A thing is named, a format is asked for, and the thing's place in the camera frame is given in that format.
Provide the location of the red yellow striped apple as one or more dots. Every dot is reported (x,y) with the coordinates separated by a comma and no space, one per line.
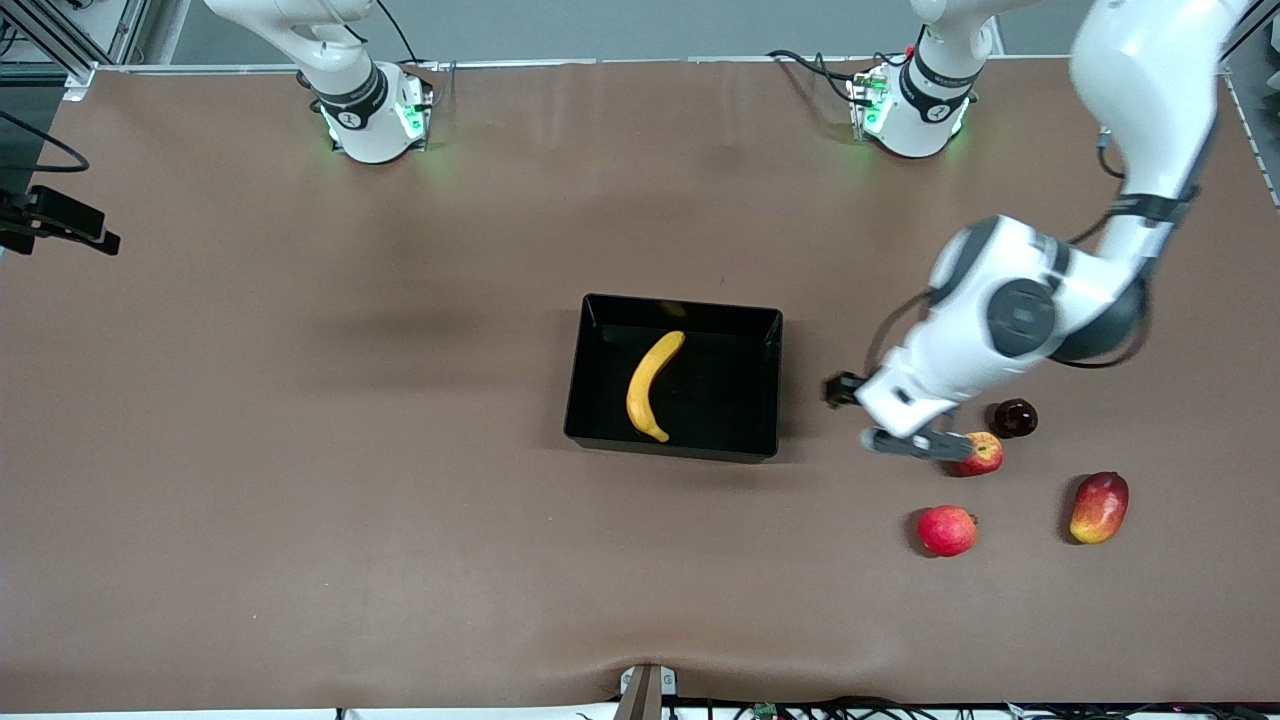
(985,452)

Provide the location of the yellow banana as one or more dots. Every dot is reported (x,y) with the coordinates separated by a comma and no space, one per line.
(645,385)

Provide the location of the brown table mat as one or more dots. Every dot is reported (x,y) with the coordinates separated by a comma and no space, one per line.
(300,560)

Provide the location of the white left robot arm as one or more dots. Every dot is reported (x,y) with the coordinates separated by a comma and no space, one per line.
(1140,80)

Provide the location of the red yellow mango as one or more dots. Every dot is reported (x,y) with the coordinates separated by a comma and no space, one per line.
(1098,508)

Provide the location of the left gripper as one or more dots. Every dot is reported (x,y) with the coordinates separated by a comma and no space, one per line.
(843,389)

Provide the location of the plain red round fruit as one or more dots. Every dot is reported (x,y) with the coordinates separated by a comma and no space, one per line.
(946,531)

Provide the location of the aluminium frame with diagonal strut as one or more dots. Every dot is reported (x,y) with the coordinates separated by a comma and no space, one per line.
(60,40)

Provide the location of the aluminium frame corner rail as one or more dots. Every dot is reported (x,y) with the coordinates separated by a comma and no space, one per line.
(1250,130)

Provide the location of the black plastic box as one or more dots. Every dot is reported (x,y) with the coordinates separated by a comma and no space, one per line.
(730,420)

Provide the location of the metal table edge clamp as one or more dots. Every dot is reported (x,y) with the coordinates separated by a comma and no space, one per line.
(645,690)

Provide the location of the dark purple plum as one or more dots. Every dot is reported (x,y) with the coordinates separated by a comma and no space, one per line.
(1018,420)

